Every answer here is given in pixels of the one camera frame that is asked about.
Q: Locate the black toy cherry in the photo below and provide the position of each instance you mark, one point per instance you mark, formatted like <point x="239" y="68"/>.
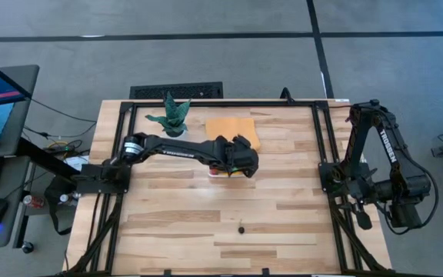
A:
<point x="241" y="230"/>

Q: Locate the green plant in white pot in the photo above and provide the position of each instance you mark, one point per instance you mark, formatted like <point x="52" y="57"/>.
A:
<point x="173" y="117"/>

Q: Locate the black aluminium table frame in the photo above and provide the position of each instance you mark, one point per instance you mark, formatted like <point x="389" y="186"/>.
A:
<point x="225" y="104"/>

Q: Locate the folded orange cloth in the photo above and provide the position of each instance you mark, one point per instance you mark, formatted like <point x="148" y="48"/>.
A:
<point x="225" y="129"/>

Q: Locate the grey computer desk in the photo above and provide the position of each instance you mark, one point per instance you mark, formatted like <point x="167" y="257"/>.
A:
<point x="23" y="115"/>

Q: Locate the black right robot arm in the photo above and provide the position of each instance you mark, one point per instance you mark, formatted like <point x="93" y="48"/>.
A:
<point x="394" y="154"/>

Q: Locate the black round caster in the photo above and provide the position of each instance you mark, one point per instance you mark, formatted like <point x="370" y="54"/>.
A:
<point x="28" y="247"/>

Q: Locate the clear plastic tupperware container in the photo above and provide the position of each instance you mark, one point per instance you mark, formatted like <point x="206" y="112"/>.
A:
<point x="211" y="175"/>

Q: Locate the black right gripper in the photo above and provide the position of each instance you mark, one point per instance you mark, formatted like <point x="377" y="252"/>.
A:
<point x="356" y="196"/>

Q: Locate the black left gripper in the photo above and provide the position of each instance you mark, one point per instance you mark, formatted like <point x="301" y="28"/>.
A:
<point x="240" y="155"/>

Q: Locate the clear plastic bottle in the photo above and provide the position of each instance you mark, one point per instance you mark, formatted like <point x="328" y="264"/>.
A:
<point x="68" y="197"/>

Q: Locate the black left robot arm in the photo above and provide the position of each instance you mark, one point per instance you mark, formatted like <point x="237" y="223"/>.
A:
<point x="175" y="148"/>

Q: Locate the red soda can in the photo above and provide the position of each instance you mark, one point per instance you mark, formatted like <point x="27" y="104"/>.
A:
<point x="33" y="201"/>

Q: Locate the black floor vent grille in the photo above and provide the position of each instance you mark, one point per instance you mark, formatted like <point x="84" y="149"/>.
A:
<point x="175" y="91"/>

